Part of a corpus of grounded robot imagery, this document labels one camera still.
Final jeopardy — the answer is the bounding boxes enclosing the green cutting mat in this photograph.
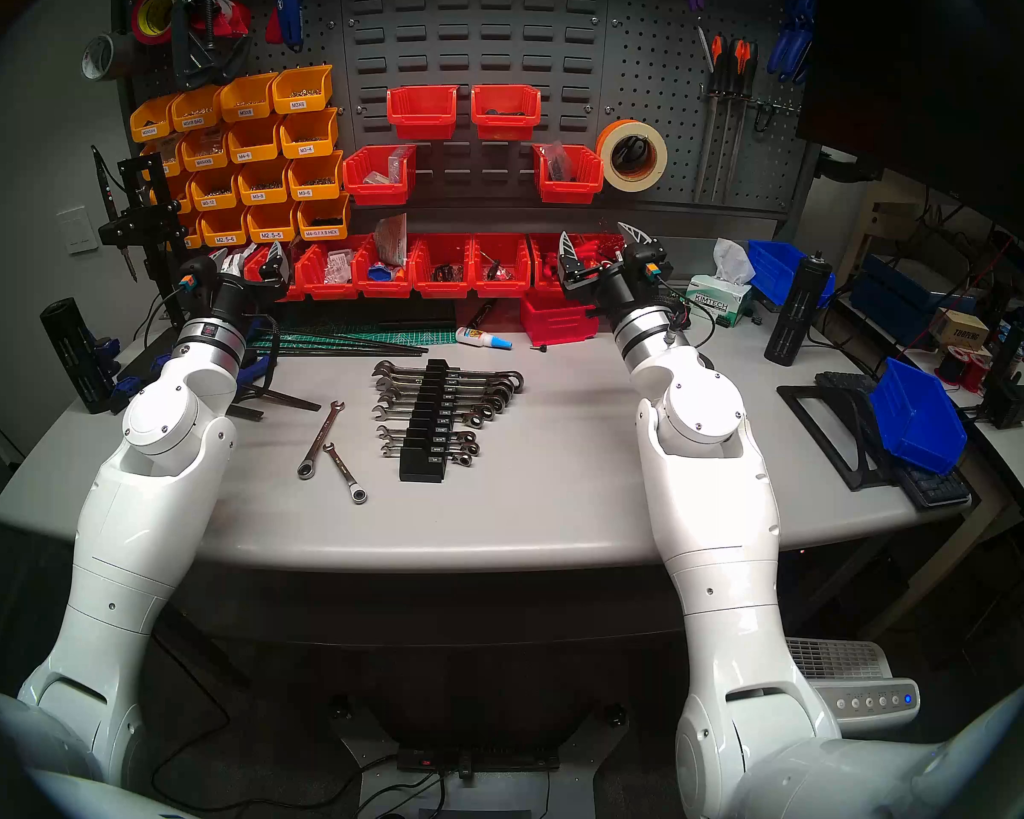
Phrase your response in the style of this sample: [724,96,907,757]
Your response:
[247,327,459,355]

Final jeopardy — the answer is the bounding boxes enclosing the blue bar clamp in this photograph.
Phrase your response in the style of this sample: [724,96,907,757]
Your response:
[92,335,321,423]

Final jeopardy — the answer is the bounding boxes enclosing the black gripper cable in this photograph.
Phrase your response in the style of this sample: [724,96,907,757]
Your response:
[659,282,718,349]
[139,287,190,353]

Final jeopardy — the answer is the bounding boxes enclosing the red plastic bin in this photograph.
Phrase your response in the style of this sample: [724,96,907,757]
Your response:
[521,293,600,347]
[533,143,605,205]
[342,144,418,206]
[573,233,628,272]
[294,241,361,300]
[352,237,416,299]
[244,244,304,303]
[386,84,459,141]
[527,233,574,296]
[469,233,532,299]
[470,84,543,142]
[410,234,476,299]

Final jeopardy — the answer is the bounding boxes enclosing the blue plastic bin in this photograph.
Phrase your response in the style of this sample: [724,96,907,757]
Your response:
[747,240,837,308]
[869,357,968,475]

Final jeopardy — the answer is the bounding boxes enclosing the white air purifier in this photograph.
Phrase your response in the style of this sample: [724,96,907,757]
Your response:
[785,636,921,737]

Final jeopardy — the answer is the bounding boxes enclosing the black monitor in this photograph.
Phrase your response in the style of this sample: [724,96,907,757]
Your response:
[798,0,1024,255]

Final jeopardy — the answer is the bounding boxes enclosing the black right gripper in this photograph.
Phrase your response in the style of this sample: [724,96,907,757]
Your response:
[558,224,673,322]

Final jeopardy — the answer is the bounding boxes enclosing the black floor cable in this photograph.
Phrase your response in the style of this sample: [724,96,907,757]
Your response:
[149,613,445,819]

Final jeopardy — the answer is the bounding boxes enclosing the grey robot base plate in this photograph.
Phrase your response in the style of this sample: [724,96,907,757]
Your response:
[333,702,632,819]

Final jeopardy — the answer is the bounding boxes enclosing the grey tape roll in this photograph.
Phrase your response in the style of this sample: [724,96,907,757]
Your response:
[81,31,137,82]

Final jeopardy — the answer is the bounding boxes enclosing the yellow screw bin M4-0.7 hex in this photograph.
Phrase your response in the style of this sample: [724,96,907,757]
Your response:
[296,192,352,241]

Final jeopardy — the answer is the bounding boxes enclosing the black frame stand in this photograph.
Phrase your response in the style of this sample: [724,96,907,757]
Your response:
[777,382,897,492]

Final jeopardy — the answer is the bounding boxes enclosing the black ribbed bottle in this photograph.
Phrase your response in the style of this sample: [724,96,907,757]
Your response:
[764,250,835,368]

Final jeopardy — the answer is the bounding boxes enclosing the grey tool wall panel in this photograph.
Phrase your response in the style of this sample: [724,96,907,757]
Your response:
[115,0,820,229]

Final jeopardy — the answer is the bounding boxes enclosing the blue handled pliers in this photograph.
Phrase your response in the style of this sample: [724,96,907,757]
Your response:
[766,0,817,84]

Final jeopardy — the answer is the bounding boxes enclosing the yellow screw bin M3-12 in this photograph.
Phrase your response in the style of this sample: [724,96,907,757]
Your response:
[189,167,241,212]

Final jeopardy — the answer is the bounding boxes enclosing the dark blue storage bin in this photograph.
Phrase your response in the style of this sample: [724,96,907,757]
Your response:
[851,254,978,323]

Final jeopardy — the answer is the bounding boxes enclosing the black wrench holder case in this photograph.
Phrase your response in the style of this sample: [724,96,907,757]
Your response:
[399,358,450,484]

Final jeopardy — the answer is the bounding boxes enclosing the black power strip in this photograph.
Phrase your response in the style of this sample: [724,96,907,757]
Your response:
[395,743,561,775]

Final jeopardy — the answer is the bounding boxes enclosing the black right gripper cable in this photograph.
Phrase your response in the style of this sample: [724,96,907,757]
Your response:
[659,282,718,349]

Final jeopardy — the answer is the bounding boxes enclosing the small chrome ratcheting wrench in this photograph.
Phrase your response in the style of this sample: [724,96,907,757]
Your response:
[322,442,369,505]

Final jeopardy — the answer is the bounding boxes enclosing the black articulated holder stand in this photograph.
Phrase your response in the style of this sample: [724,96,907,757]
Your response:
[91,146,190,328]

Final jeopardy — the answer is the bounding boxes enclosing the blue red hand tool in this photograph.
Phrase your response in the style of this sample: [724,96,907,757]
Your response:
[265,0,317,52]

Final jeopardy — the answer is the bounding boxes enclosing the red hanging tool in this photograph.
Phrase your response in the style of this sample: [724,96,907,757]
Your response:
[189,0,253,40]

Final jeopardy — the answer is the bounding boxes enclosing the red wire spool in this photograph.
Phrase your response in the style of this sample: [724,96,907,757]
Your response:
[939,344,995,393]

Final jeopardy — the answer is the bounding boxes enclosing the yellow screw bin M2.5-6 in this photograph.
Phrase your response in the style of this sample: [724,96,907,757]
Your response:
[198,206,250,248]

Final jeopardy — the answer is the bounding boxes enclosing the yellow screw bin M3-6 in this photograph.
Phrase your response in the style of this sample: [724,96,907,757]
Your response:
[287,150,344,201]

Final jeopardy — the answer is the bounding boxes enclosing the red yellow tape roll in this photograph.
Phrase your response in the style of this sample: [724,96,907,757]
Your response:
[131,0,184,47]

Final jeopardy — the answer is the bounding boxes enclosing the yellow screw bin M2.5-5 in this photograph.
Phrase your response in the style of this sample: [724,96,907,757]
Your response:
[246,199,300,244]

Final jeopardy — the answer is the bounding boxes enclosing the orange black screwdriver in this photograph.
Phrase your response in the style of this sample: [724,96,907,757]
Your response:
[695,32,729,204]
[721,38,756,202]

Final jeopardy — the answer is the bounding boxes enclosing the white light switch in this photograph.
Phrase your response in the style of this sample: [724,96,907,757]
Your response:
[56,206,96,256]

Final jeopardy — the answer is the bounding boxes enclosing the black keyboard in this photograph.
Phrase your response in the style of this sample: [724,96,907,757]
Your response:
[815,369,974,509]

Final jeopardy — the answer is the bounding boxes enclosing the medium chrome ratcheting wrench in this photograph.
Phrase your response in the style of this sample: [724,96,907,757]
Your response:
[296,400,346,481]

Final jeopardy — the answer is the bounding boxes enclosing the tall clear parts bag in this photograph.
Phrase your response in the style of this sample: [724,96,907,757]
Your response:
[374,213,409,268]

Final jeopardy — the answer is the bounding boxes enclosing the beige masking tape roll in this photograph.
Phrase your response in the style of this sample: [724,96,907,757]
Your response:
[596,119,669,194]

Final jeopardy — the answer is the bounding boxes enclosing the small cardboard box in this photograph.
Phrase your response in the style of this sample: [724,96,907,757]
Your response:
[930,308,991,351]

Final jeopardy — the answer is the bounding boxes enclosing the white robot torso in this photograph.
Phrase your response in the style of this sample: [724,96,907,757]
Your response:
[27,768,195,819]

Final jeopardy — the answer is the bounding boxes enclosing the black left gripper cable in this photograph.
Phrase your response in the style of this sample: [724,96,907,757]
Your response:
[139,287,190,353]

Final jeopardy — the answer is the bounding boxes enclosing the white tissue sheet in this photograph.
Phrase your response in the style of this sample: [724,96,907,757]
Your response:
[713,237,756,285]

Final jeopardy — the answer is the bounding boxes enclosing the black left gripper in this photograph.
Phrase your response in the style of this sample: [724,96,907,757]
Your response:
[179,241,291,323]

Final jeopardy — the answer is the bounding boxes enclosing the yellow screw bin M3-8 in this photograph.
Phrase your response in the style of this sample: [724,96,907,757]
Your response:
[236,157,292,206]

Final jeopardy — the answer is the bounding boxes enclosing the yellow screw bin M3-4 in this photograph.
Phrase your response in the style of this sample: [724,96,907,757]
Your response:
[279,107,340,159]

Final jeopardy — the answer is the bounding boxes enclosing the black ribbed cylinder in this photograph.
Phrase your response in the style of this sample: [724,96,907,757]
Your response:
[40,297,119,415]

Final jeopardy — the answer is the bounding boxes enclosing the yellow screw bin M4-6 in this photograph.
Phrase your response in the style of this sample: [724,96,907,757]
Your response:
[226,116,284,164]

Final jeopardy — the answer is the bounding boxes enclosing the Kimtech tissue box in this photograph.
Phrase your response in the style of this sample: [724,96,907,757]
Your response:
[685,274,753,328]

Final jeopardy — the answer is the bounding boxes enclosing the black hanging clamp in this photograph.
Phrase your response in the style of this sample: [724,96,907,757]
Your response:
[171,0,253,89]

